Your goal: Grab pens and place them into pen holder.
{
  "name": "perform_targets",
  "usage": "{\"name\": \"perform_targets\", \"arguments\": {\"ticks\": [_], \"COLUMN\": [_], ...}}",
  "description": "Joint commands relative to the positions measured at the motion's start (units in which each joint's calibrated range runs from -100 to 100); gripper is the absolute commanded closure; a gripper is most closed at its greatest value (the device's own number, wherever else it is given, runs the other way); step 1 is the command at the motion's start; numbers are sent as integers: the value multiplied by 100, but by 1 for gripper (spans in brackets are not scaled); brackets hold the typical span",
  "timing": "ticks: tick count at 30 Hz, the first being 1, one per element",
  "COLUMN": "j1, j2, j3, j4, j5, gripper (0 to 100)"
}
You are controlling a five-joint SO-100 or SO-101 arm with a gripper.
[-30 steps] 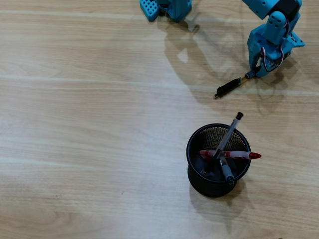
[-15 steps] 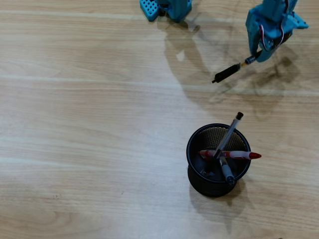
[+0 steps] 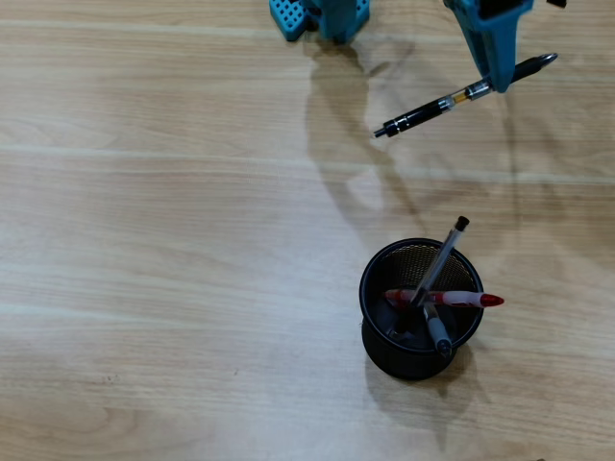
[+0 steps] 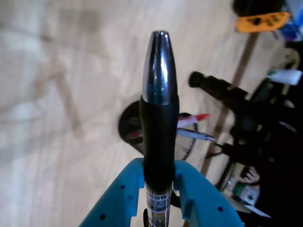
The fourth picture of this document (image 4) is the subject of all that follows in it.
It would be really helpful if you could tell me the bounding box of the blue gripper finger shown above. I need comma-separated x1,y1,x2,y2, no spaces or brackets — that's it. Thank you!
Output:
79,157,146,227
173,159,245,227

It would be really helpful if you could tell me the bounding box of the black grip chrome tip pen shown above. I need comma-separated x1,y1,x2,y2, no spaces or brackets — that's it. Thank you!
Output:
139,30,180,227

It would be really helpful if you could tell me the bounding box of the red retractable pen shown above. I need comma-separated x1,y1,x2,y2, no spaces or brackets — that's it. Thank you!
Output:
124,113,211,140

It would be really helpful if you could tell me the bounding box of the black mesh pen holder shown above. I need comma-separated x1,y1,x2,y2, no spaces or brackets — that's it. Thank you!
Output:
117,100,198,161

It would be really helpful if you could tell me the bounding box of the white plastic container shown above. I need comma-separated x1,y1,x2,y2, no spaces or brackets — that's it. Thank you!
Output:
267,68,303,86

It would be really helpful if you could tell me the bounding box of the orange plastic gadget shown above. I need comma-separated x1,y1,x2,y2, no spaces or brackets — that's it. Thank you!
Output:
236,11,292,33

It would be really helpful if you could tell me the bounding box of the black camera tripod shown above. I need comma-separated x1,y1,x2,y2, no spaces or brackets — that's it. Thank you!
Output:
188,70,303,171

